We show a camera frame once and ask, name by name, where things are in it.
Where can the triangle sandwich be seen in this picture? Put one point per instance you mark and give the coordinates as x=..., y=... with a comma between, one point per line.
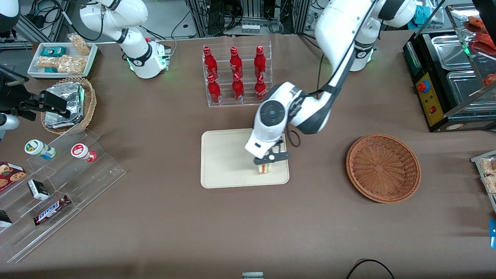
x=266, y=169

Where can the beige plastic tray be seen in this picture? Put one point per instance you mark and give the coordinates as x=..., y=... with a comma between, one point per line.
x=224, y=159

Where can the grey snack tray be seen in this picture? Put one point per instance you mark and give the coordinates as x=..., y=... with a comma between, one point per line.
x=477, y=159

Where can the black food warmer machine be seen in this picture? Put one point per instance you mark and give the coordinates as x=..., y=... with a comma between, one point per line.
x=416, y=66

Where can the teal snack box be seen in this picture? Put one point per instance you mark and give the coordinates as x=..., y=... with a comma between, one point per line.
x=53, y=51

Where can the green capped yogurt bottle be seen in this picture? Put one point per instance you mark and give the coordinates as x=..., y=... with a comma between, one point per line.
x=37, y=148

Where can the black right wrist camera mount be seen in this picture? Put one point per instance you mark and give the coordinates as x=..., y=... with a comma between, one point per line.
x=9, y=91

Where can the clear acrylic stepped display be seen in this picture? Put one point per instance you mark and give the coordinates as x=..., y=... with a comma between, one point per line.
x=93, y=178

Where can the red capped yogurt bottle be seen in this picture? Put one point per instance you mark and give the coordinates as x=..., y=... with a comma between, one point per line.
x=81, y=152

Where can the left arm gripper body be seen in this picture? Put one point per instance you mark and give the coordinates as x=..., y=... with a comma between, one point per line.
x=279, y=146

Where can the red cookie box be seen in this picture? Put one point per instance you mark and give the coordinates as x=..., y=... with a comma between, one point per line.
x=9, y=176

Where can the small black white box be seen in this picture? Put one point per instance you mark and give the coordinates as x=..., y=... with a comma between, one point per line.
x=38, y=190

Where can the blue plastic object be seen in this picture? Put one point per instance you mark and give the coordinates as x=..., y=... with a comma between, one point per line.
x=493, y=232

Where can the wide brown wicker basket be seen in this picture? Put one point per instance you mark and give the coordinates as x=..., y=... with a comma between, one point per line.
x=381, y=168

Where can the snickers chocolate bar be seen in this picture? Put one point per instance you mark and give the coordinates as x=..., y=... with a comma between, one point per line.
x=51, y=210

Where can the foil wrapped food package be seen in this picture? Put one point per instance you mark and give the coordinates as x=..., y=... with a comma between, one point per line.
x=71, y=97

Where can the red cola bottle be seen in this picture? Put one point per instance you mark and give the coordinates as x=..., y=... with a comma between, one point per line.
x=238, y=90
x=210, y=64
x=260, y=62
x=214, y=92
x=259, y=90
x=235, y=64

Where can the black snack packet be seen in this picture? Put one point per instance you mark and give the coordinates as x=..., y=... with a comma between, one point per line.
x=4, y=220

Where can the clear bag of rice snacks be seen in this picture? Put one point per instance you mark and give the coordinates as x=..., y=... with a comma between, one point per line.
x=491, y=184
x=489, y=166

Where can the grey device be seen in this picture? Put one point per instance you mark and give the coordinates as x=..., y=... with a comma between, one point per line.
x=252, y=275

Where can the red emergency stop button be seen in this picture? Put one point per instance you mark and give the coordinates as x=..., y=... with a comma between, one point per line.
x=423, y=86

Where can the steel food pan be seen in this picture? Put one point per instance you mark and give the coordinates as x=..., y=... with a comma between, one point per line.
x=465, y=89
x=449, y=54

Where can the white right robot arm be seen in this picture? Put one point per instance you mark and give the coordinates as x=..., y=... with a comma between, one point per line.
x=131, y=42

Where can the metal equipment rack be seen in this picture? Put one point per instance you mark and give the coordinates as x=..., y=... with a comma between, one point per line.
x=252, y=15

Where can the clear bag of puffed snacks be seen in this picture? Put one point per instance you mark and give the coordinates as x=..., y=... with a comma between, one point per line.
x=47, y=62
x=80, y=44
x=73, y=64

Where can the white rectangular snack tray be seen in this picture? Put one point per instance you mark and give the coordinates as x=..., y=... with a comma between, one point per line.
x=91, y=62

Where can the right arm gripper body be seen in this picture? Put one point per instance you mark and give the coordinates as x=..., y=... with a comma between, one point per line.
x=24, y=104

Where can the clear acrylic bottle rack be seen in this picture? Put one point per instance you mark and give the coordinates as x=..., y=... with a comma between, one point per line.
x=248, y=104

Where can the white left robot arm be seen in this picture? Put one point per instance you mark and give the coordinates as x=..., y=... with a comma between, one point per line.
x=337, y=31

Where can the small tan wicker basket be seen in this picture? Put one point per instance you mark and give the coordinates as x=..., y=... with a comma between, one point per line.
x=90, y=104

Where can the teal bag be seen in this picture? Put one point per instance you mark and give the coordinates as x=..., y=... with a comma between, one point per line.
x=425, y=15

